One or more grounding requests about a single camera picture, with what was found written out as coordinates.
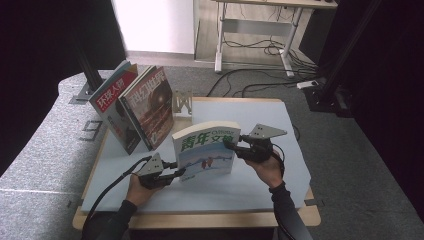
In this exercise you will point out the grey table bracket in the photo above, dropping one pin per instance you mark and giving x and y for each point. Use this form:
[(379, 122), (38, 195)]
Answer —
[(314, 202), (75, 203)]

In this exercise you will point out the person's right hand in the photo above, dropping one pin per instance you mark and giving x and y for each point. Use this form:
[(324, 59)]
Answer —
[(270, 171)]

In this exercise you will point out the red brown magazine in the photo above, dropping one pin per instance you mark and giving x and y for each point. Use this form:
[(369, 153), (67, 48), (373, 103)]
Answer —
[(151, 106)]

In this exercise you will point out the light grey table mat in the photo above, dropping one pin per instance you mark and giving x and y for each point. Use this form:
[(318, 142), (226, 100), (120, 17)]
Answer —
[(240, 196)]

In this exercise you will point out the beige expandable book rack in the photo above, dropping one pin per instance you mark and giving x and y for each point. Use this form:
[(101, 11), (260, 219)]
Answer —
[(182, 103)]

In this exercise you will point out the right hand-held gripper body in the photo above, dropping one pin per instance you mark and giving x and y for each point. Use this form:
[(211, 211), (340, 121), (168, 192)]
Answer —
[(258, 150)]

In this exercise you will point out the person's left hand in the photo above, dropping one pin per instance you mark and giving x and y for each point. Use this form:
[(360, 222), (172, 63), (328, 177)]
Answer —
[(140, 195)]

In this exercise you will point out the white power strip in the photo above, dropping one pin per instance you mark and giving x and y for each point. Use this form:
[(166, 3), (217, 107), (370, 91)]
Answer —
[(307, 84)]

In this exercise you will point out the white desk frame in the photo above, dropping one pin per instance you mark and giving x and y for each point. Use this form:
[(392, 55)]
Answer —
[(256, 28)]

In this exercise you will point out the black curtain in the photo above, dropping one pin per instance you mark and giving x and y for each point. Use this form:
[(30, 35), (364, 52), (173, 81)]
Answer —
[(50, 50), (393, 83)]

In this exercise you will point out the wooden table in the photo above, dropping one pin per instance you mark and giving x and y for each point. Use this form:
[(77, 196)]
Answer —
[(183, 220)]

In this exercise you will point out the portrait magazine with red band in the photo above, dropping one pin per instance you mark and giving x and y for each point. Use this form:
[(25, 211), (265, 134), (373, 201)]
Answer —
[(111, 100)]

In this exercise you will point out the black metal stand with base plate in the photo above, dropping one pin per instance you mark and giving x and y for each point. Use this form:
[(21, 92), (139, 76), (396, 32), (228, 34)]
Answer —
[(90, 76)]

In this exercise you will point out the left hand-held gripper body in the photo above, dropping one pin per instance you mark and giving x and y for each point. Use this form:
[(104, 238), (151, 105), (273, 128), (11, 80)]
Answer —
[(153, 173)]

